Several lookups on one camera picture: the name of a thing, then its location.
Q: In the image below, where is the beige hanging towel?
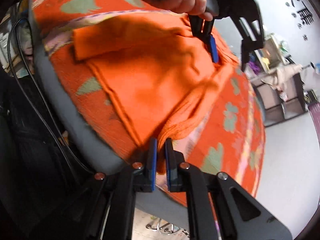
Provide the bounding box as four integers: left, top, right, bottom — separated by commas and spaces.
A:
261, 64, 303, 92

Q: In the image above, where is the orange fleece sweater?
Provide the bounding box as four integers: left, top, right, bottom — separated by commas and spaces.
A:
72, 11, 241, 173

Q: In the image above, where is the black cable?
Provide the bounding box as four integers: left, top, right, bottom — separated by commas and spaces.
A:
6, 17, 96, 176

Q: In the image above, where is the person's left hand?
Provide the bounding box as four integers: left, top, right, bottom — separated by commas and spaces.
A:
143, 0, 213, 21

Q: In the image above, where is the red floral bed blanket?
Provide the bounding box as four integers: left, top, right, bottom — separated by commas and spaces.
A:
31, 0, 265, 194

